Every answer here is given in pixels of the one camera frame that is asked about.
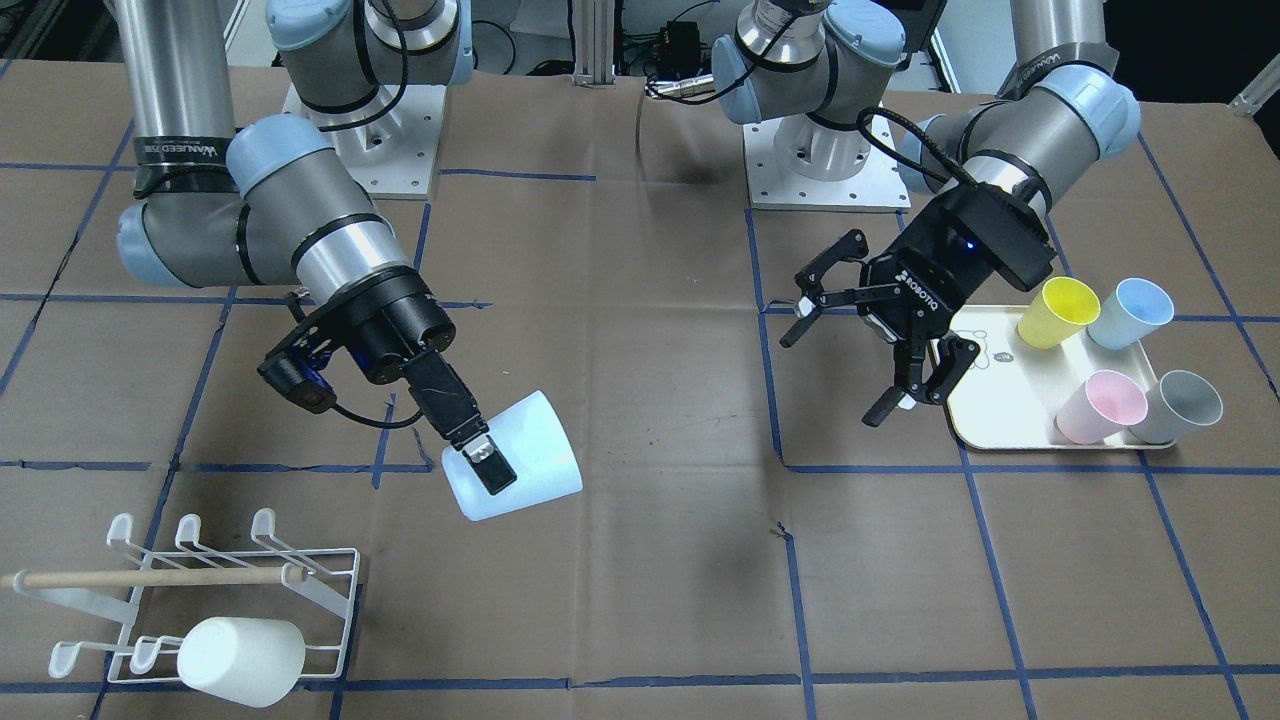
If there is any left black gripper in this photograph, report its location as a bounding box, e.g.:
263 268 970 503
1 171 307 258
778 184 1057 429

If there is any light blue cup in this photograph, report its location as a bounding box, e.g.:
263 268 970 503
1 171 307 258
442 389 582 521
1085 277 1175 351

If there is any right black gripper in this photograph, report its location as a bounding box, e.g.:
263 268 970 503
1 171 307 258
259 265 517 496

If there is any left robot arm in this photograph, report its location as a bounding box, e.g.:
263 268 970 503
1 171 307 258
710 1 1140 427

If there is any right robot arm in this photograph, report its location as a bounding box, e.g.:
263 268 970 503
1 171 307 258
114 1 517 497

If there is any yellow cup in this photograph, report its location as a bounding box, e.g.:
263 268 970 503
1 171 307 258
1016 275 1101 350

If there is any aluminium frame post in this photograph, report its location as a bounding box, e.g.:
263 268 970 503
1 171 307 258
570 0 621 87

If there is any cream serving tray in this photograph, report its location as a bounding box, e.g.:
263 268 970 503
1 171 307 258
945 304 1158 451

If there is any grey cup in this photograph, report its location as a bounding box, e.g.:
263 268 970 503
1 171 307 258
1129 370 1224 445

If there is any brown paper table cover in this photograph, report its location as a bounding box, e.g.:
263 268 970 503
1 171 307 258
3 61 1277 719

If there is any white ikea cup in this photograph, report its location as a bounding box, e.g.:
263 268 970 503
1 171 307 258
177 616 305 708

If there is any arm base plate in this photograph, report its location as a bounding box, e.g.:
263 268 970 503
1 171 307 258
742 115 910 213
283 85 447 200

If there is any white wire cup rack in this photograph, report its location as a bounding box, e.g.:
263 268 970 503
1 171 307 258
3 509 364 685

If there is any pink cup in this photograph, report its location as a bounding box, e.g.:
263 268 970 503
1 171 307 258
1053 369 1149 445

